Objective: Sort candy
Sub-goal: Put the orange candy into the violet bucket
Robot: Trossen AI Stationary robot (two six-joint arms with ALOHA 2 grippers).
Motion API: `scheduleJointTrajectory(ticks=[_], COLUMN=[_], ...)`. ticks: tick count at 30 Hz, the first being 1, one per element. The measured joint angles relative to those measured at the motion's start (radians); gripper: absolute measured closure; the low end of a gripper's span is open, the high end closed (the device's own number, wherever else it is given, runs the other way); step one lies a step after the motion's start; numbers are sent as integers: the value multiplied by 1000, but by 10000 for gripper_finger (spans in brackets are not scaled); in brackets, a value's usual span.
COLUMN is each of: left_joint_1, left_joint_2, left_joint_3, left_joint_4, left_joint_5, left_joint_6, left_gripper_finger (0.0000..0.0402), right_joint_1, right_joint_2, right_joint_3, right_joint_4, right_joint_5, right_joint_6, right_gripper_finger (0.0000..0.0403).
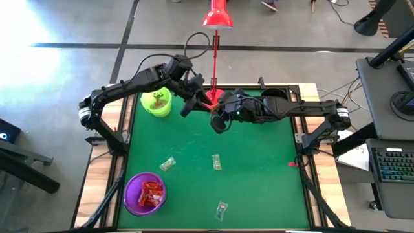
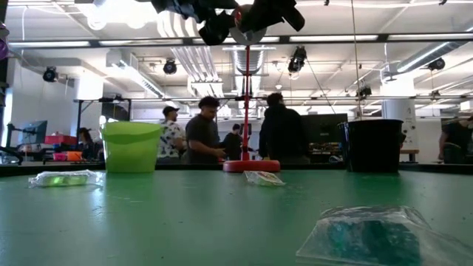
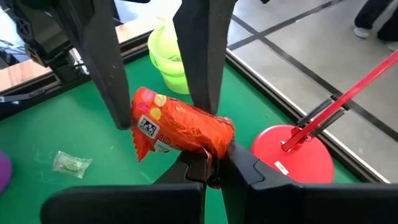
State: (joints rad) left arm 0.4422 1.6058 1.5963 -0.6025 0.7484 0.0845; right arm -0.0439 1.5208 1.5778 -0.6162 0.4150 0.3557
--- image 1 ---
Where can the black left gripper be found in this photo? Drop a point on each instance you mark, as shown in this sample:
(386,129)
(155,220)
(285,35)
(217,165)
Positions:
(192,87)

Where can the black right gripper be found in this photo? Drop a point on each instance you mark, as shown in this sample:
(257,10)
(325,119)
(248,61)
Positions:
(242,108)

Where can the clear blue gummy packet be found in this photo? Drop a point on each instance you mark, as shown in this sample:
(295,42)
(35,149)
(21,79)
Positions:
(221,211)

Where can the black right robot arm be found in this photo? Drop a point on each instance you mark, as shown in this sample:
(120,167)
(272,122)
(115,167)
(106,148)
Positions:
(307,108)

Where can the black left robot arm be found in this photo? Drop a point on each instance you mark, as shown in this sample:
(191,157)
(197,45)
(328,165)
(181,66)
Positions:
(129,85)

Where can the clear candy packet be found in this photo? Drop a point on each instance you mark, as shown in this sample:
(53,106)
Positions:
(216,161)

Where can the green table mat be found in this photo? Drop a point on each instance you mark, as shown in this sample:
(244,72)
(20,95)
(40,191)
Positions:
(194,145)

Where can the lime green plastic bucket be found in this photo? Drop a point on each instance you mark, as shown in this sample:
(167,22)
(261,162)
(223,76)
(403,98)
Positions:
(147,105)

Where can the black table clamp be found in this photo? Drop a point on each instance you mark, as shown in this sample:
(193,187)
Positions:
(261,82)

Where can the black plastic bucket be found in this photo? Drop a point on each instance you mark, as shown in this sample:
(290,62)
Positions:
(275,92)

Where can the clear green gummy packet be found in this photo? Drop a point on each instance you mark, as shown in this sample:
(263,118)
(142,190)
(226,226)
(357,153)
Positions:
(167,163)

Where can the red desk lamp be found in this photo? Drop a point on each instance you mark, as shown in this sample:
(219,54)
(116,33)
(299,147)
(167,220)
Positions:
(217,17)

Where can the purple plastic bucket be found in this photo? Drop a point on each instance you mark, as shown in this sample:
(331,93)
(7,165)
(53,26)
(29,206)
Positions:
(131,200)

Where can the person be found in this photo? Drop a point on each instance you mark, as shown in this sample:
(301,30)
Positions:
(269,4)

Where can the black metal strut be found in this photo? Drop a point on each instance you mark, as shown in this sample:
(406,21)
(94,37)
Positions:
(106,200)
(320,200)

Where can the white paper sheet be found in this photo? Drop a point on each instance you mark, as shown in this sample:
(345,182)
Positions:
(355,158)

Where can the black stand base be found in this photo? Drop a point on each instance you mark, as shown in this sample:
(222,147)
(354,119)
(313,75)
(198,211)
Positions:
(368,24)

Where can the black padded bar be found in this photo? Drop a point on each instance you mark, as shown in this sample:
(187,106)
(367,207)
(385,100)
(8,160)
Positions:
(32,176)

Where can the black backlit keyboard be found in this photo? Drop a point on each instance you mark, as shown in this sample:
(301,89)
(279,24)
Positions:
(394,165)

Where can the round black pad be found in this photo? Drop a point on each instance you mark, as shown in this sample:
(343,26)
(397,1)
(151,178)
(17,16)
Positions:
(401,106)

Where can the black box device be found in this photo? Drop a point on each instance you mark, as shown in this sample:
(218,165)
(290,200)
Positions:
(9,129)

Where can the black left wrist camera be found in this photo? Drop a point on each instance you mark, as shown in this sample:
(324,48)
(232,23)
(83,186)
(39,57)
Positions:
(179,64)

